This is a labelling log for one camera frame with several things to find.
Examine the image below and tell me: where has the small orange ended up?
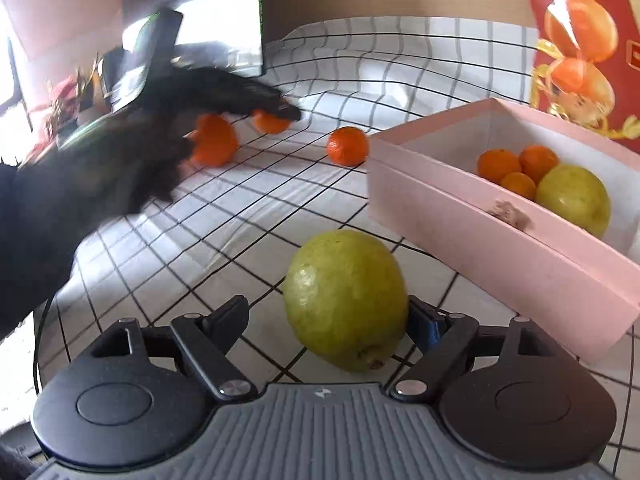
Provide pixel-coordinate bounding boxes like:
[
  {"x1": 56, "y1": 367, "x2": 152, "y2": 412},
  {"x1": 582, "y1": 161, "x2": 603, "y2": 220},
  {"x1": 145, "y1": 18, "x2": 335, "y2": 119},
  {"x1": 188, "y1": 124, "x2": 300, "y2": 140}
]
[{"x1": 518, "y1": 145, "x2": 560, "y2": 184}]

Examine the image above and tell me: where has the pink gift box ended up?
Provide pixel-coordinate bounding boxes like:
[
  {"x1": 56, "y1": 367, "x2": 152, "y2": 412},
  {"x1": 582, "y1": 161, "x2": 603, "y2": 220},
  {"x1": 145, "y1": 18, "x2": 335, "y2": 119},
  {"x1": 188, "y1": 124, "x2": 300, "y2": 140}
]
[{"x1": 367, "y1": 99, "x2": 639, "y2": 363}]

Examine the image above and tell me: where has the white grid tablecloth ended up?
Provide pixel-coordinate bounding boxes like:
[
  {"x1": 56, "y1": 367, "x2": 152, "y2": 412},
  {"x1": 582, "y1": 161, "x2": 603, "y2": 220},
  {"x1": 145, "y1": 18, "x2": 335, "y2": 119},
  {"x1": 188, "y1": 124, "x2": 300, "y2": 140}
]
[{"x1": 32, "y1": 18, "x2": 639, "y2": 479}]

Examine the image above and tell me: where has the gloved left hand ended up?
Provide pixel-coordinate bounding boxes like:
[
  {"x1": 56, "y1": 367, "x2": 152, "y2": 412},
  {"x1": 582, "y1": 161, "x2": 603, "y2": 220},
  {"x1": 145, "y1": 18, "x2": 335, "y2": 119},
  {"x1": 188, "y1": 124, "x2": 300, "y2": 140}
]
[{"x1": 1, "y1": 110, "x2": 193, "y2": 336}]

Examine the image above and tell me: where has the yellow green pear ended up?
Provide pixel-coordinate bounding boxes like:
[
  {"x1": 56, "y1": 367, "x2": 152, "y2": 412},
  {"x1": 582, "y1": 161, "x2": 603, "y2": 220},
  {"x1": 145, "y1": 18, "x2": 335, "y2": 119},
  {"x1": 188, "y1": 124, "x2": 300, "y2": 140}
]
[{"x1": 535, "y1": 164, "x2": 612, "y2": 238}]

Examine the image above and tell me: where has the tiny kumquat orange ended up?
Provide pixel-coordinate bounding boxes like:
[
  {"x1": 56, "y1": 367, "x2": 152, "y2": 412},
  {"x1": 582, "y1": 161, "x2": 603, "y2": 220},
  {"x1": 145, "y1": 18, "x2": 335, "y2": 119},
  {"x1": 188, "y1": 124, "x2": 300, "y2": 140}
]
[{"x1": 500, "y1": 172, "x2": 537, "y2": 200}]

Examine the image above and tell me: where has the potted plant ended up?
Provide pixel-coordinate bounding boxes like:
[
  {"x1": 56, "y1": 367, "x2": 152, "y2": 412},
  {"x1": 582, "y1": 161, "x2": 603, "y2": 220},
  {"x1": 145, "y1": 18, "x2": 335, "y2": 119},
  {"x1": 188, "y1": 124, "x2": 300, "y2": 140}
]
[{"x1": 26, "y1": 64, "x2": 100, "y2": 162}]

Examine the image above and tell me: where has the red snack bag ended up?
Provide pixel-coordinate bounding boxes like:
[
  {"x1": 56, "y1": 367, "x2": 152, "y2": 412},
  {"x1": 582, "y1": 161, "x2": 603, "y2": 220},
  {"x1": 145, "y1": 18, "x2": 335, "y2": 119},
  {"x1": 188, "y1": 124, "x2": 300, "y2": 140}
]
[{"x1": 529, "y1": 0, "x2": 639, "y2": 152}]

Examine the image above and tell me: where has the curved monitor left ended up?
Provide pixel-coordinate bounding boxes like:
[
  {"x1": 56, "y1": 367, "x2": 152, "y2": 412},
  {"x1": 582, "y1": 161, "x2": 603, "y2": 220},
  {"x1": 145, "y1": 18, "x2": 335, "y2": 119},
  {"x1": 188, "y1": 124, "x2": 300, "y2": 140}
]
[{"x1": 122, "y1": 0, "x2": 264, "y2": 77}]

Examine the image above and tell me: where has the mandarin orange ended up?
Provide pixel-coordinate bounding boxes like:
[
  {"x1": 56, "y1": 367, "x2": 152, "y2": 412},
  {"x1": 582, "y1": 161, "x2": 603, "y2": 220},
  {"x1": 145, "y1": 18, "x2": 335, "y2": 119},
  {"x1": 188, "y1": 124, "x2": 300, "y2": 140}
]
[
  {"x1": 476, "y1": 148, "x2": 522, "y2": 184},
  {"x1": 252, "y1": 110, "x2": 291, "y2": 134}
]

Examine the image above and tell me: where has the large orange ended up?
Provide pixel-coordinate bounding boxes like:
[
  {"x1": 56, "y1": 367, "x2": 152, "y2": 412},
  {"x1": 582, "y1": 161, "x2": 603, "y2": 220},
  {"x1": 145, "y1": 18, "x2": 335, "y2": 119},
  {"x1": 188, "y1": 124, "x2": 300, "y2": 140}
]
[{"x1": 190, "y1": 114, "x2": 239, "y2": 167}]

